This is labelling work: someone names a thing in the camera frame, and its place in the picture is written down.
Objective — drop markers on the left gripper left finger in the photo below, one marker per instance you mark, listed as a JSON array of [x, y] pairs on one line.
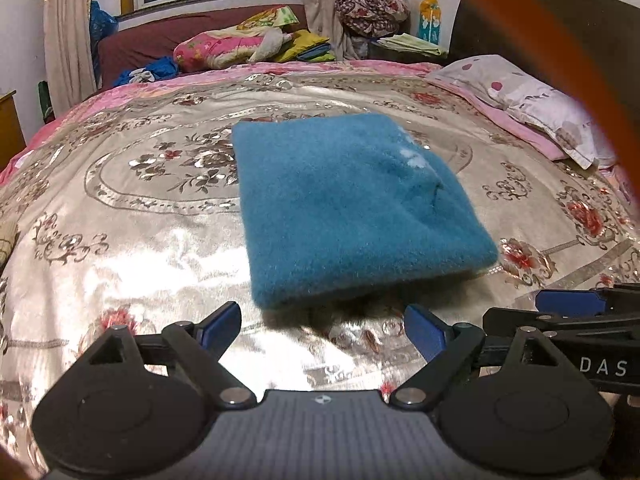
[[197, 352]]

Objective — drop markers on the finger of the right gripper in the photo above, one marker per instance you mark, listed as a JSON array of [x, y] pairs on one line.
[[588, 302]]

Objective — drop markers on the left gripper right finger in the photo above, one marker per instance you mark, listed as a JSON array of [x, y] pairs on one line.
[[450, 352]]

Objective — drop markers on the teal fleece garment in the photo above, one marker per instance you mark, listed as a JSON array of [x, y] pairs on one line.
[[338, 206]]

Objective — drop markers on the yellow blue folded clothes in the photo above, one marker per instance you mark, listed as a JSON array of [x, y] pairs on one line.
[[302, 45]]

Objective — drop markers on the silver floral bedspread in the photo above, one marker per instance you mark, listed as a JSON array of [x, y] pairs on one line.
[[129, 214]]

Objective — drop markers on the white heart-print pillow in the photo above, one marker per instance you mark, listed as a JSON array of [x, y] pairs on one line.
[[500, 84]]

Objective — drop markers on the dark wooden headboard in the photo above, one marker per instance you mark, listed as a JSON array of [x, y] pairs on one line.
[[605, 31]]

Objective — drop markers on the wooden side desk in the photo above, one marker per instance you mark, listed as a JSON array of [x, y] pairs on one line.
[[12, 140]]

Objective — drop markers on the blue white crumpled garment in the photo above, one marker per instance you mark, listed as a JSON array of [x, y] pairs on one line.
[[162, 69]]

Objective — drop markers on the light green folded cloth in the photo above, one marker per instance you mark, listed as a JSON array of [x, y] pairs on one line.
[[411, 44]]

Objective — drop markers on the folded pink yellow quilt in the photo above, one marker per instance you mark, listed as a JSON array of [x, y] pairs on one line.
[[256, 39]]

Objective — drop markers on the yellow teal decorated board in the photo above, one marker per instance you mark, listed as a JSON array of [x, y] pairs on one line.
[[429, 21]]

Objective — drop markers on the left beige curtain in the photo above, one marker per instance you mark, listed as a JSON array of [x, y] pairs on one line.
[[67, 49]]

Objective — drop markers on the blue plastic bag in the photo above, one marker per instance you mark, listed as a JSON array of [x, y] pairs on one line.
[[101, 26]]

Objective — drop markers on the dark floral bundled blanket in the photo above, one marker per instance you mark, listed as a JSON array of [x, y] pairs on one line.
[[372, 19]]

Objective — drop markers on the green bottle by wall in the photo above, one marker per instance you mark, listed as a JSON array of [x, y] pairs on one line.
[[45, 103]]

